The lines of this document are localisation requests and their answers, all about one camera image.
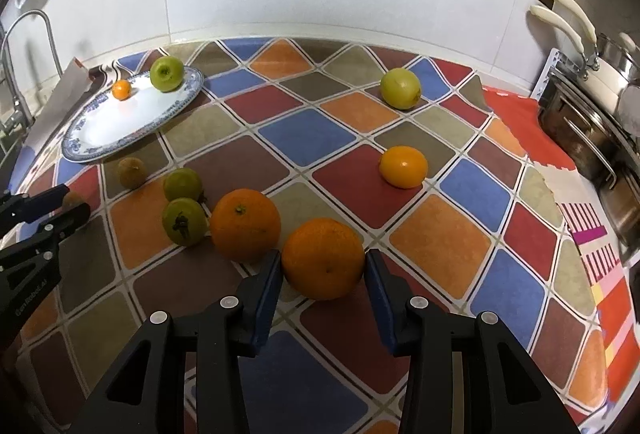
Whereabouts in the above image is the brown kiwi front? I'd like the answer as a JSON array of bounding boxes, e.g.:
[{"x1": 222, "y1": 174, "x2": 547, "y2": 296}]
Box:
[{"x1": 61, "y1": 191, "x2": 85, "y2": 211}]

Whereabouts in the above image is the brown kiwi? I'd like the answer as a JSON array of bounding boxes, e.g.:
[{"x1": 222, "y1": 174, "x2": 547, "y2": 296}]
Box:
[
  {"x1": 61, "y1": 191, "x2": 85, "y2": 211},
  {"x1": 117, "y1": 157, "x2": 148, "y2": 190}
]

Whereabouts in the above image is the brown kiwi back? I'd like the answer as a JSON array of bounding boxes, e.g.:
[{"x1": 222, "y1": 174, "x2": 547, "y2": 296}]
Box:
[{"x1": 117, "y1": 157, "x2": 148, "y2": 190}]

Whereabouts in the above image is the large orange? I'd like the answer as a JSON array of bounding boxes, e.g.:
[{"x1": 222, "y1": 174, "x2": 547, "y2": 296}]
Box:
[
  {"x1": 209, "y1": 188, "x2": 281, "y2": 264},
  {"x1": 282, "y1": 218, "x2": 364, "y2": 301}
]

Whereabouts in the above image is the small green persimmon front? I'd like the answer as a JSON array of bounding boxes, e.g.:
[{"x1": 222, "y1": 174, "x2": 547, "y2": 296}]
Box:
[{"x1": 162, "y1": 198, "x2": 208, "y2": 246}]

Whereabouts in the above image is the small green persimmon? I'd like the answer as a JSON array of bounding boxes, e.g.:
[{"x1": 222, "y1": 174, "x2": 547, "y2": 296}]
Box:
[
  {"x1": 163, "y1": 167, "x2": 204, "y2": 201},
  {"x1": 162, "y1": 198, "x2": 208, "y2": 246}
]

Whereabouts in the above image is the small green persimmon back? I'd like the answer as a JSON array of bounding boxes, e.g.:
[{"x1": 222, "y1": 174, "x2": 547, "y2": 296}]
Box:
[{"x1": 163, "y1": 167, "x2": 204, "y2": 201}]

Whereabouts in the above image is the small orange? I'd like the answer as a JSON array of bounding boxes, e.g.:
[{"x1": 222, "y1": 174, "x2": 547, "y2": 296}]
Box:
[
  {"x1": 111, "y1": 79, "x2": 132, "y2": 101},
  {"x1": 378, "y1": 146, "x2": 428, "y2": 189}
]

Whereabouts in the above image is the green apple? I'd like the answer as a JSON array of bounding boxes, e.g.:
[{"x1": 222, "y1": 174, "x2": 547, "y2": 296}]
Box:
[{"x1": 150, "y1": 56, "x2": 184, "y2": 92}]

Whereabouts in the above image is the yellow-green pear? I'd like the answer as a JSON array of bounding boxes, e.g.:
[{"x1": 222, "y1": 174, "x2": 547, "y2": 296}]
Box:
[{"x1": 380, "y1": 68, "x2": 422, "y2": 111}]

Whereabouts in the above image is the chrome kitchen faucet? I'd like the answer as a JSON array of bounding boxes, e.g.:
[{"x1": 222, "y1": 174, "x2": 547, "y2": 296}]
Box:
[{"x1": 1, "y1": 25, "x2": 32, "y2": 136}]

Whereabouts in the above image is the gripper left body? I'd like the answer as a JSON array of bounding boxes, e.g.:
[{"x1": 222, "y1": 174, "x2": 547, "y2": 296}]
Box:
[{"x1": 1, "y1": 241, "x2": 61, "y2": 352}]

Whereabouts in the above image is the blue white porcelain plate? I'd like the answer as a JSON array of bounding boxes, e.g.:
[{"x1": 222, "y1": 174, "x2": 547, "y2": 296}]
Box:
[{"x1": 61, "y1": 66, "x2": 204, "y2": 163}]

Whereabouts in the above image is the red striped cloth mat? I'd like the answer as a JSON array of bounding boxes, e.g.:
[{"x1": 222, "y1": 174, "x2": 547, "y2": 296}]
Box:
[{"x1": 483, "y1": 86, "x2": 639, "y2": 433}]

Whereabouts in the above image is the thin gooseneck water tap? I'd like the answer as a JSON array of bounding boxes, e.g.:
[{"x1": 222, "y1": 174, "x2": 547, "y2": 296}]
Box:
[{"x1": 1, "y1": 9, "x2": 62, "y2": 82}]

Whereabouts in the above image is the colourful diamond pattern mat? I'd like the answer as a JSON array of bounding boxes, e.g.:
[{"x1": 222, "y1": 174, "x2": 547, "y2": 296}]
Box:
[{"x1": 14, "y1": 38, "x2": 608, "y2": 433}]

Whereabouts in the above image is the steel pot lower rack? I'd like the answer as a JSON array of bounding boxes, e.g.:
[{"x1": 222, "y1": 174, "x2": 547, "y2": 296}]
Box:
[{"x1": 538, "y1": 68, "x2": 639, "y2": 188}]

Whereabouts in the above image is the white pot rack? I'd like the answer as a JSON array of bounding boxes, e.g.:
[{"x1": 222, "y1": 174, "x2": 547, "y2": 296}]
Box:
[{"x1": 529, "y1": 48, "x2": 563, "y2": 101}]

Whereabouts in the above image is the cream handled saucepan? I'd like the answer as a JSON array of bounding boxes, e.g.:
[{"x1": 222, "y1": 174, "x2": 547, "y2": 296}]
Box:
[{"x1": 528, "y1": 0, "x2": 640, "y2": 85}]

